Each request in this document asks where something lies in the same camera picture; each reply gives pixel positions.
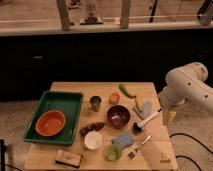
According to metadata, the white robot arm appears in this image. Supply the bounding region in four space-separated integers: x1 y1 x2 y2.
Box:
158 62 213 125

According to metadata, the green plastic cup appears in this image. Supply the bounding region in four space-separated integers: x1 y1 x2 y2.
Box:
105 144 122 162

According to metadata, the small metal cup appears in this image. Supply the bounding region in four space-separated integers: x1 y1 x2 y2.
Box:
90 96 102 112

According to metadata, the white paper cup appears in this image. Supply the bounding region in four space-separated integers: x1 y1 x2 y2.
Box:
84 131 102 150

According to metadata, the grey cloth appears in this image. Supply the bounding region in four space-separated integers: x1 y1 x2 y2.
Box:
133 101 152 120

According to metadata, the yellow banana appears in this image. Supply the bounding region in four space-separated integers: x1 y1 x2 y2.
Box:
135 96 143 112

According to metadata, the black white dish brush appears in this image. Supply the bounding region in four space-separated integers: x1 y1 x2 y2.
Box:
133 109 162 134

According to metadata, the dark purple bowl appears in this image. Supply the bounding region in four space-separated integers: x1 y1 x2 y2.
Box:
107 105 130 129

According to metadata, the green chili pepper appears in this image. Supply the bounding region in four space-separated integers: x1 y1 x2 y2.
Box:
118 84 136 98

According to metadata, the brown grape bunch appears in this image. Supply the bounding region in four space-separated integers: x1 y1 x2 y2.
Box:
79 122 105 137

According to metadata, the green plastic tray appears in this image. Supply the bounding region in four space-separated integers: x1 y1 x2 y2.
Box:
24 91 83 145

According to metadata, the wooden block eraser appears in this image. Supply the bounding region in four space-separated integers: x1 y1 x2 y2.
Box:
55 150 82 168

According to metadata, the orange bowl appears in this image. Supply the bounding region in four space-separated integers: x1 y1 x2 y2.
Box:
35 110 66 137

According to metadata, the black cable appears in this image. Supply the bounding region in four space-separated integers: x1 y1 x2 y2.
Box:
169 132 213 171

